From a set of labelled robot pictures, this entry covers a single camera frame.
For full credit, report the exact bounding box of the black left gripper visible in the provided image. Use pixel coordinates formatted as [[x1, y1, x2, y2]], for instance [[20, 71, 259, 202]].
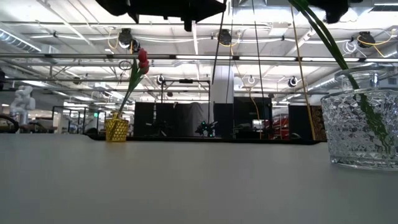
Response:
[[95, 0, 227, 32]]

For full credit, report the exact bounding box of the red artificial tulip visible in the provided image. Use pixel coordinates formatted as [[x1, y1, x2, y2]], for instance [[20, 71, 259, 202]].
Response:
[[119, 67, 150, 115], [119, 60, 150, 115], [119, 48, 149, 115]]

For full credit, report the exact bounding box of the clear glass vase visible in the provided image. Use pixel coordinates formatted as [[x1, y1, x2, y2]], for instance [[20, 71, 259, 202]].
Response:
[[320, 64, 398, 171]]

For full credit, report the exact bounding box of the yellow glass vase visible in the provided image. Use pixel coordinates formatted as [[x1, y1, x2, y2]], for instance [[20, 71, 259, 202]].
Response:
[[104, 111, 129, 143]]

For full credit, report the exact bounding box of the black partition panel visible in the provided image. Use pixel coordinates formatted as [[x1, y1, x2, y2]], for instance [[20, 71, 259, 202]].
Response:
[[133, 101, 212, 138]]

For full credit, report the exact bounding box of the black perforated computer case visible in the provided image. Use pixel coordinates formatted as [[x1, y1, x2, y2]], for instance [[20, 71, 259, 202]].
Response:
[[288, 105, 326, 142]]

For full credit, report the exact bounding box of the black robot with green lights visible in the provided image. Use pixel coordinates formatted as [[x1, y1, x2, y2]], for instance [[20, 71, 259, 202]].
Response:
[[195, 120, 219, 138]]

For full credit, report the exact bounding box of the red metal rack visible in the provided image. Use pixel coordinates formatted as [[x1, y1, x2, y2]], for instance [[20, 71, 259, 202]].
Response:
[[270, 113, 290, 140]]

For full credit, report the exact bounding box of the white humanoid robot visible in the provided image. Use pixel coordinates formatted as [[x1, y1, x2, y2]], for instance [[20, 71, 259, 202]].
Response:
[[8, 85, 37, 125]]

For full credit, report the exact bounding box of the yellow cable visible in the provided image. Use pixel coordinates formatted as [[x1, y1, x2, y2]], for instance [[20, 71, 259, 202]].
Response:
[[289, 2, 317, 141]]

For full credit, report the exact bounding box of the black metal frame stand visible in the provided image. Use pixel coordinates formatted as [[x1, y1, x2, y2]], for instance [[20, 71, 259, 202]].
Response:
[[160, 78, 212, 138]]

